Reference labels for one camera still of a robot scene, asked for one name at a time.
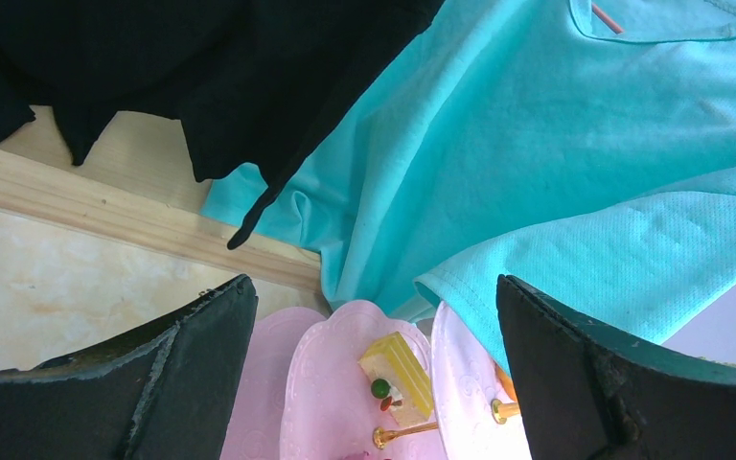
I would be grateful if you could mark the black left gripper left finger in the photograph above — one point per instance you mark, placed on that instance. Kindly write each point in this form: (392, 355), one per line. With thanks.
(162, 390)

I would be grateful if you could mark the pink three-tier cake stand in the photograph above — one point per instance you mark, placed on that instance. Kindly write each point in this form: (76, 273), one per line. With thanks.
(303, 394)

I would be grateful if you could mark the black hanging shirt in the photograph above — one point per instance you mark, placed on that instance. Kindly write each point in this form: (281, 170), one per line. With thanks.
(257, 82)

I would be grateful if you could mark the yellow cake square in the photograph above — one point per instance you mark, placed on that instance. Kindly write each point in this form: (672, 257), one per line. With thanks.
(398, 381)

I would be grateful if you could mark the wooden clothes rack frame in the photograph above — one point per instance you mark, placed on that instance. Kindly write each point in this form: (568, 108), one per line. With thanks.
(136, 186)

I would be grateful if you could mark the teal hanging shirt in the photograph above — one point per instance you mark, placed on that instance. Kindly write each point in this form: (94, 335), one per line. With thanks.
(526, 138)

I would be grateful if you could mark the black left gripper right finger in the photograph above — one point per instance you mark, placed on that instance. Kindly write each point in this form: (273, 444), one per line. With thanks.
(588, 390)

